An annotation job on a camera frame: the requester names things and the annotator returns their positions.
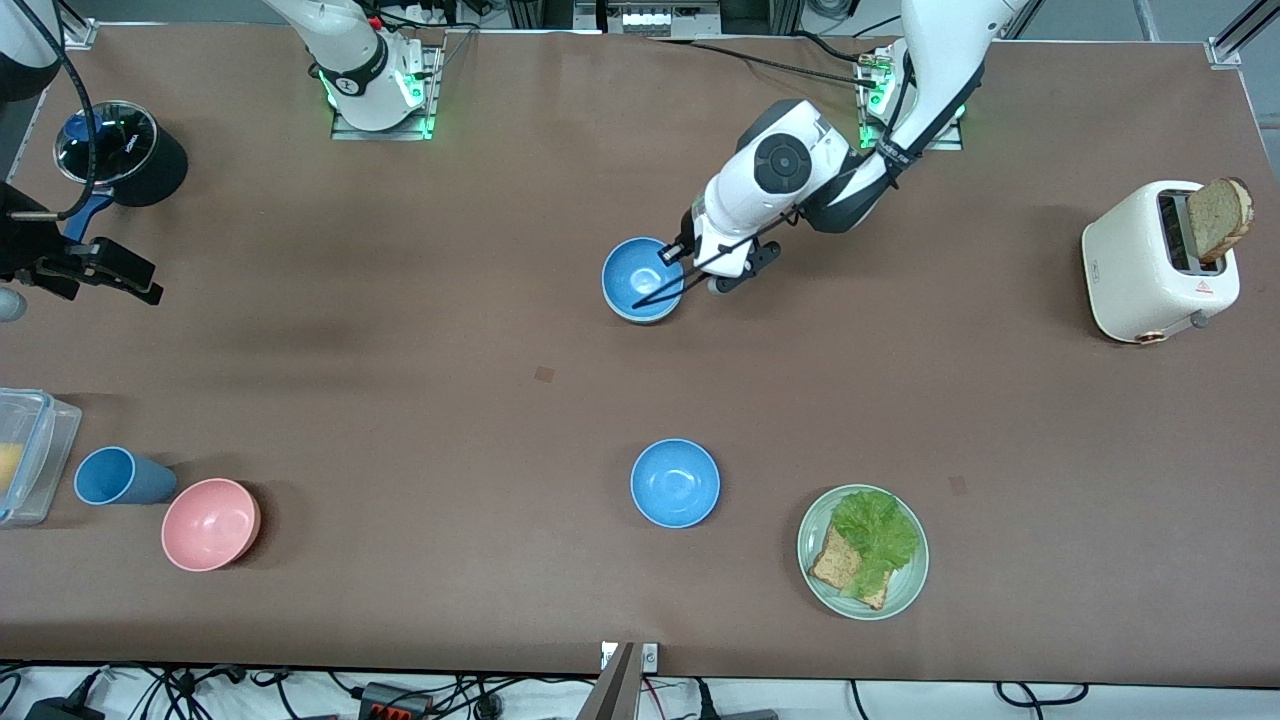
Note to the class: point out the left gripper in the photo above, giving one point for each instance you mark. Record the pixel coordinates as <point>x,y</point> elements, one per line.
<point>679,248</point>

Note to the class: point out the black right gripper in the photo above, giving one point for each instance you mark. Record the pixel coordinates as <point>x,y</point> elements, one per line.
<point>30,257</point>

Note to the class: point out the blue bowl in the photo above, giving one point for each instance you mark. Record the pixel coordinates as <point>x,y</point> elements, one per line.
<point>675,483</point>
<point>640,275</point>

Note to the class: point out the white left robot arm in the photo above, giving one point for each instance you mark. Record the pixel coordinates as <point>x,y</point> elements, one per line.
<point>740,190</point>

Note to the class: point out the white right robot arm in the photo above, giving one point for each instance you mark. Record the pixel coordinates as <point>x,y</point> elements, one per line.
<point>350,40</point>

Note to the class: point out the pink bowl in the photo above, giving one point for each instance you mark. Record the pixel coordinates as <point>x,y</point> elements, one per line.
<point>210,524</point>

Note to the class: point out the glass lid blue knob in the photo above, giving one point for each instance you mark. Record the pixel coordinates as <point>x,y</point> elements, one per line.
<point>120,145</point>

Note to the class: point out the clear plastic container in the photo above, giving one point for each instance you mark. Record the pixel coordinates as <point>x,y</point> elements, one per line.
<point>45,460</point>

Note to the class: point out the yellow item in container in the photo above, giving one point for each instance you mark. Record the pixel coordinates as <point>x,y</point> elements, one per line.
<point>8,465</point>

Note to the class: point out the blue cup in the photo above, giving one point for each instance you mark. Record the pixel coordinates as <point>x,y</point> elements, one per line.
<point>120,477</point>

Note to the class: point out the white power strip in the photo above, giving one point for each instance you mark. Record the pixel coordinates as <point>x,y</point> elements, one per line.
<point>650,15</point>

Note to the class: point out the green lettuce leaf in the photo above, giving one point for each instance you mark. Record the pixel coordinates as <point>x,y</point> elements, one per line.
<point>875,530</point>

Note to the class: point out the brown bread slice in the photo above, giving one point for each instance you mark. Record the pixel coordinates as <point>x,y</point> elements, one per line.
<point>835,565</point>

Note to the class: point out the pale green plate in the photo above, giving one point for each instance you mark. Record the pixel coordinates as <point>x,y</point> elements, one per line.
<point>905,590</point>

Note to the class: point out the black power adapter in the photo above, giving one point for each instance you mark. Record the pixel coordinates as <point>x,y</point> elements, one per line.
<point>60,710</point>

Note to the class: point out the cream white toaster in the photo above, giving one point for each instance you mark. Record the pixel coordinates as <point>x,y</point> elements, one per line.
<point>1135,260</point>

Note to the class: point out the black orange power strip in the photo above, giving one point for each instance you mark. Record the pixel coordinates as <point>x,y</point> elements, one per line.
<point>395,700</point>

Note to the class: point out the toasted bread slice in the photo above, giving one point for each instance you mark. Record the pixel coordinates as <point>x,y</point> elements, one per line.
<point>1220,215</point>

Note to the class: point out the aluminium frame profile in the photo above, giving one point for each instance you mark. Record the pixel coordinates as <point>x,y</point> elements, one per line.
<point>1245,32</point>
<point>70,25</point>

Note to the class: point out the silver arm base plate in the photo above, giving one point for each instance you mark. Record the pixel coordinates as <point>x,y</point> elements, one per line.
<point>945,142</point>
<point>425,100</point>

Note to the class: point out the white clamp bracket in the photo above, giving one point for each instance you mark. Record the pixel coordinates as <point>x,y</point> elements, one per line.
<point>650,657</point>

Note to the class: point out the grey camera pole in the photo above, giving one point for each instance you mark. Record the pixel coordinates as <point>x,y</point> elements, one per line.
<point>612,690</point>

